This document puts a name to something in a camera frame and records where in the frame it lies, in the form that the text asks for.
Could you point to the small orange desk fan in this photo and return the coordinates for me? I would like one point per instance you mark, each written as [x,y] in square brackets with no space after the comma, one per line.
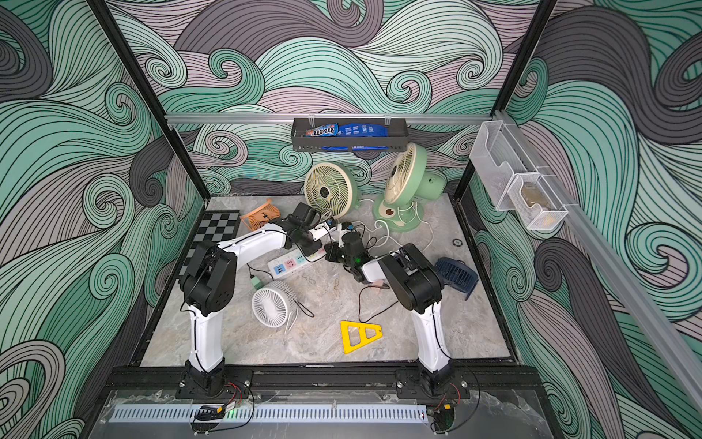
[259,217]

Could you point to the green usb charger adapter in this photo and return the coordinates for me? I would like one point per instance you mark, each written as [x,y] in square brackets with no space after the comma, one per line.
[256,282]

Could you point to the black white chessboard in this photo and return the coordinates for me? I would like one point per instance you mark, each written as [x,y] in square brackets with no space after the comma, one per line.
[214,226]

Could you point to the black wall shelf basket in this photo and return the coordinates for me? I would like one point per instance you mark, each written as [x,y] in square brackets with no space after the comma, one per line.
[397,139]

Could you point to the aluminium wall rail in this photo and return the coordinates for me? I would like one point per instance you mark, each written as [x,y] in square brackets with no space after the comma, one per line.
[288,118]

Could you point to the black usb cable blue fan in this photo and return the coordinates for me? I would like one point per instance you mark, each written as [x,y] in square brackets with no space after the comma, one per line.
[378,310]

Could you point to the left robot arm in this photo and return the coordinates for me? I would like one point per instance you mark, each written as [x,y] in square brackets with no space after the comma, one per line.
[209,282]

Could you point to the blue candy bag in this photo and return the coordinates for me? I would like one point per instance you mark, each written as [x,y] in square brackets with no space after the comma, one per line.
[349,131]

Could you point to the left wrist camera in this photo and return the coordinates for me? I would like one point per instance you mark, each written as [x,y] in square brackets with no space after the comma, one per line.
[324,229]

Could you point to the white multicolour power strip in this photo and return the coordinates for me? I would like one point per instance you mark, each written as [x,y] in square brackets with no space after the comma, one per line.
[290,263]

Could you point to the clear plastic wall bin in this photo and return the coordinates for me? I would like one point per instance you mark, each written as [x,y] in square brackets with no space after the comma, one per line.
[498,156]

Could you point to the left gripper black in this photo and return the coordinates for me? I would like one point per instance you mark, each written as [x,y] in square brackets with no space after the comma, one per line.
[313,249]

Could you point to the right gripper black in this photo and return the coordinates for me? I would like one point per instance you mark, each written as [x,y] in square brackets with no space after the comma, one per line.
[335,251]

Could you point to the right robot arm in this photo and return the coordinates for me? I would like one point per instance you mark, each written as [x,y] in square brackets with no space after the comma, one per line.
[417,287]

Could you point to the small white desk fan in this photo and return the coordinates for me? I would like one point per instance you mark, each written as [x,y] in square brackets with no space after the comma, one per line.
[274,305]

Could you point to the dark blue small fan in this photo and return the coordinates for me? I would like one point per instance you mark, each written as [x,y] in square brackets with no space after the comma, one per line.
[458,275]

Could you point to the white cable pedestal fan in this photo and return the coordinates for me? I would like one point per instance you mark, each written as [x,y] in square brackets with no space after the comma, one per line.
[403,219]

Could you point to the small clear plastic bin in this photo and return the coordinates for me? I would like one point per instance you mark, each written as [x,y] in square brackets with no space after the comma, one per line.
[535,206]

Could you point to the large green pedestal fan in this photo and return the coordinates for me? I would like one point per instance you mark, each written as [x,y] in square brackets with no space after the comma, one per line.
[410,179]

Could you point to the yellow triangular plastic frame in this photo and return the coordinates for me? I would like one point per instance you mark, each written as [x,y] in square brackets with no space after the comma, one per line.
[356,335]

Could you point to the cream green round fan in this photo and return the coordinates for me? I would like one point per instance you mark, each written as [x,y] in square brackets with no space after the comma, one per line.
[330,190]

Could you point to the white perforated cable duct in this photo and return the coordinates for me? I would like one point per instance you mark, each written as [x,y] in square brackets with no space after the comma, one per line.
[277,413]

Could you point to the black cable white fan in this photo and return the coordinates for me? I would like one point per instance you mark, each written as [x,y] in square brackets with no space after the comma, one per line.
[266,277]

